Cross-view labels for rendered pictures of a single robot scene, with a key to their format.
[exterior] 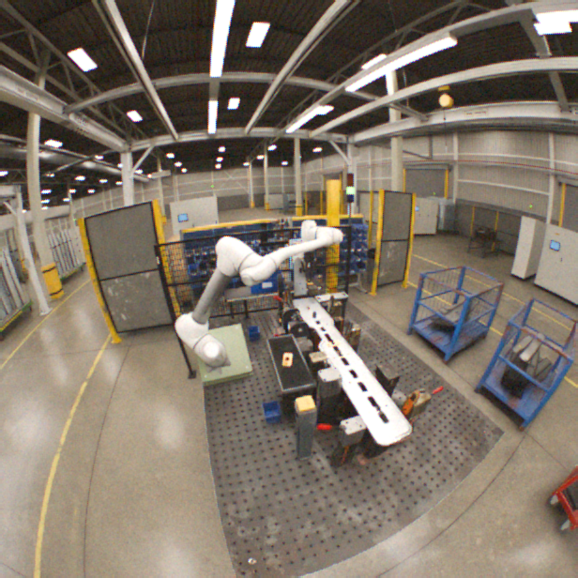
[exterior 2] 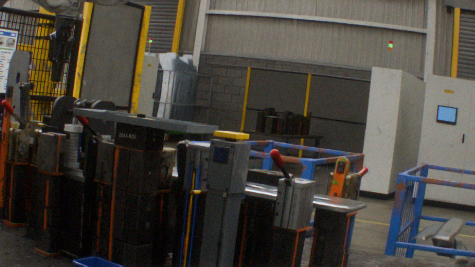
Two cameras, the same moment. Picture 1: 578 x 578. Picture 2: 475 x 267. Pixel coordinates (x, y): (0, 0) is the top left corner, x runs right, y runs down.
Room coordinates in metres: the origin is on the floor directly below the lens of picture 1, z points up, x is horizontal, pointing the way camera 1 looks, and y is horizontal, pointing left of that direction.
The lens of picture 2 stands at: (-0.46, 1.00, 1.23)
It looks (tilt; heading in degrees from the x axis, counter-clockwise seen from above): 3 degrees down; 313
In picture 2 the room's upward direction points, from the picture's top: 7 degrees clockwise
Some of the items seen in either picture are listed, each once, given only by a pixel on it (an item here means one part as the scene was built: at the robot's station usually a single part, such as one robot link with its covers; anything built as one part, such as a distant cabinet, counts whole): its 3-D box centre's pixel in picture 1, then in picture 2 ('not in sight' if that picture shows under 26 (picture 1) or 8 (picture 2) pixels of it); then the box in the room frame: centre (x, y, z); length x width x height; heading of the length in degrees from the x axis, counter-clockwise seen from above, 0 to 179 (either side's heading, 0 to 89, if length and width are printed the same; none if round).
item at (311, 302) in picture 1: (335, 345); (151, 167); (1.07, -0.27, 1.00); 1.38 x 0.22 x 0.02; 13
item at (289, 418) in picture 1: (289, 392); (132, 211); (0.78, 0.01, 0.92); 0.10 x 0.08 x 0.45; 13
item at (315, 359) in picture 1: (317, 380); (152, 214); (0.89, -0.14, 0.89); 0.13 x 0.11 x 0.38; 103
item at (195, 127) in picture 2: (288, 359); (141, 119); (0.78, 0.01, 1.16); 0.37 x 0.14 x 0.02; 13
